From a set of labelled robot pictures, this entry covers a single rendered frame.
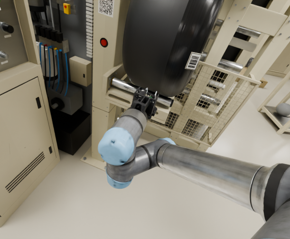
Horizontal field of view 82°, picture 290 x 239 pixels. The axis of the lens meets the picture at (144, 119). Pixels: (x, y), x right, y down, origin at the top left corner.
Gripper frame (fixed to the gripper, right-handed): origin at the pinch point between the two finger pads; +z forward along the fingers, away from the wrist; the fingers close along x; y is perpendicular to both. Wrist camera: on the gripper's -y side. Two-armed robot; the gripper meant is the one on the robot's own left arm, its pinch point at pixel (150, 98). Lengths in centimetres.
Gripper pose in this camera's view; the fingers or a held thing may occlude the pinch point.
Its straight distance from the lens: 66.5
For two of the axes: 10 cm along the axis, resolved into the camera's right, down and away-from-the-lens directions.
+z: 2.8, -4.9, 8.3
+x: -9.3, -3.6, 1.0
